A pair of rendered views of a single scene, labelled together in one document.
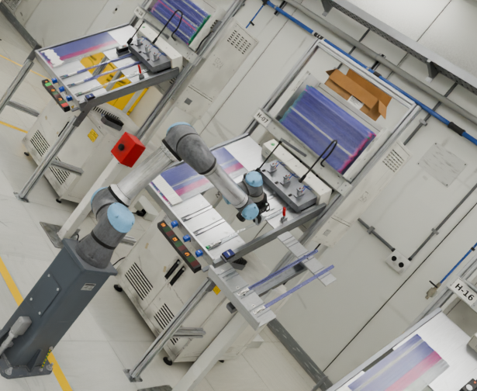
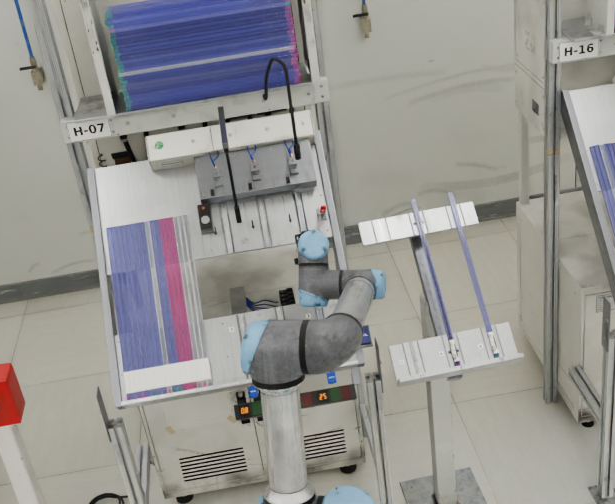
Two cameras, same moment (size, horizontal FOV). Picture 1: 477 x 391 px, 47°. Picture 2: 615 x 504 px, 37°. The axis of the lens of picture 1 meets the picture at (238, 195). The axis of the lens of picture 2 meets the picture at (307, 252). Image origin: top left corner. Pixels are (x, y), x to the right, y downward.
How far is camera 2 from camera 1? 166 cm
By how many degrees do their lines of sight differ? 39
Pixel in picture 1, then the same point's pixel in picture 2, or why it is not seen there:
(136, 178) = (297, 457)
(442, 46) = not seen: outside the picture
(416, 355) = not seen: outside the picture
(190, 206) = (225, 349)
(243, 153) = (138, 200)
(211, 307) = (345, 379)
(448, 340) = (612, 113)
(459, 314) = (565, 66)
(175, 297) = not seen: hidden behind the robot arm
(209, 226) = not seen: hidden behind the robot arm
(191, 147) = (334, 350)
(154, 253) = (193, 423)
